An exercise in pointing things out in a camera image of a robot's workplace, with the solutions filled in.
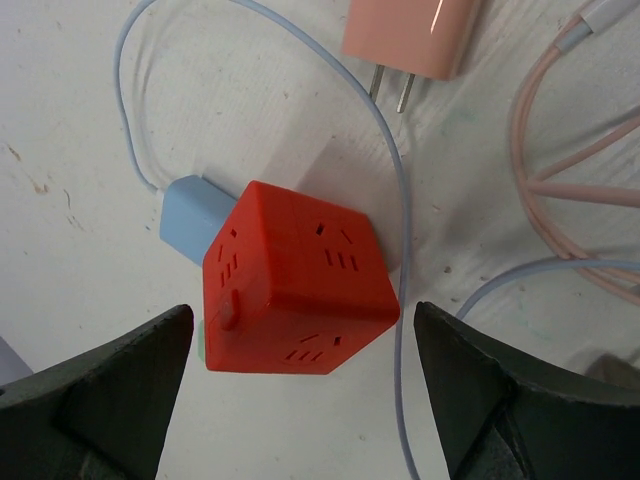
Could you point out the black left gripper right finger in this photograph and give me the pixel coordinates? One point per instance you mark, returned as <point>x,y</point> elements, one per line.
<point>501,413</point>

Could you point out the red cube power socket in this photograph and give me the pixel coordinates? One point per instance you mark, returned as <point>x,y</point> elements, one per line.
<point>293,285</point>

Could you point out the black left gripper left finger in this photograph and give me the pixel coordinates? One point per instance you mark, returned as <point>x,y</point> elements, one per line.
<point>103,414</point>

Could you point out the green charger plug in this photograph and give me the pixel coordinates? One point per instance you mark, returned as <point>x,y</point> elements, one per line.
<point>201,343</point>

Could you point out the salmon pink charger plug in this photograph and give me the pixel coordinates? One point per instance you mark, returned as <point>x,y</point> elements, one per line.
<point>422,38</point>

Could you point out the light blue charger plug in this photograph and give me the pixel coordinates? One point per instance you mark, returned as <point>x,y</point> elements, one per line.
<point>193,212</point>

